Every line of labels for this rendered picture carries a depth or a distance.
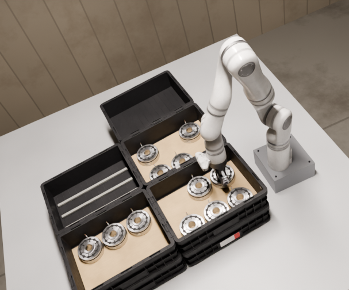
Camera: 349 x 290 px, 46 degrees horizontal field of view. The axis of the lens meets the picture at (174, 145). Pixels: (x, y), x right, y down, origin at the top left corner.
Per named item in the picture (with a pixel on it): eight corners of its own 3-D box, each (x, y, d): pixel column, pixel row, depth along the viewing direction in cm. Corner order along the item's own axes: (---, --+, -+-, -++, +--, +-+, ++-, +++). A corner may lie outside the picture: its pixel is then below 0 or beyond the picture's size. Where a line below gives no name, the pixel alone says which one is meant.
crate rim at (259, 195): (228, 144, 176) (227, 140, 175) (269, 193, 157) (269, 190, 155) (146, 190, 171) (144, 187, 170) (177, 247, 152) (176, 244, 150)
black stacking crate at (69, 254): (152, 202, 178) (144, 188, 170) (183, 258, 159) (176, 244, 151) (69, 249, 174) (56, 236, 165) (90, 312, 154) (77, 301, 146)
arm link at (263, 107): (253, 73, 141) (277, 83, 136) (273, 106, 164) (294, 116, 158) (238, 95, 141) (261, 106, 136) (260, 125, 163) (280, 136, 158)
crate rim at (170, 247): (146, 190, 171) (144, 187, 170) (177, 247, 152) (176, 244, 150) (58, 239, 166) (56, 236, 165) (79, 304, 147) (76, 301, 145)
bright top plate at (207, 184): (203, 172, 176) (203, 171, 176) (215, 189, 170) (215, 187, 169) (183, 184, 175) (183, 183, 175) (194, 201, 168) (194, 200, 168)
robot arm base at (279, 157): (282, 151, 181) (281, 125, 168) (294, 165, 175) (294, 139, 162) (263, 160, 180) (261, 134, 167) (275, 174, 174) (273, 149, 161)
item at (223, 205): (219, 196, 167) (219, 195, 167) (234, 214, 161) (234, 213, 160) (199, 210, 165) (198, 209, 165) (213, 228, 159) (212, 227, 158)
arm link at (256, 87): (256, 52, 115) (278, 93, 136) (240, 31, 120) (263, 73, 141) (228, 72, 117) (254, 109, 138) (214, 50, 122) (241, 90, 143)
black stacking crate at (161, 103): (173, 86, 223) (168, 70, 214) (199, 118, 203) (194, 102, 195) (107, 121, 218) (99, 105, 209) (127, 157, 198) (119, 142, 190)
